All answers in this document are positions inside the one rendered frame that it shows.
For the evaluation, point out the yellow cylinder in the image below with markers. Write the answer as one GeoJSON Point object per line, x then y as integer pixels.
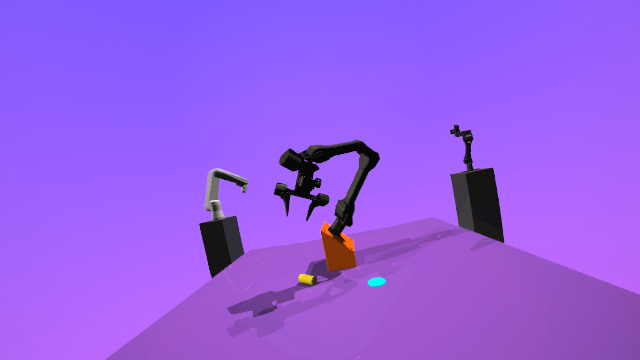
{"type": "Point", "coordinates": [307, 279]}

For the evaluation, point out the cyan circle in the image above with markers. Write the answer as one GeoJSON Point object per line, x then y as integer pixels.
{"type": "Point", "coordinates": [376, 281]}

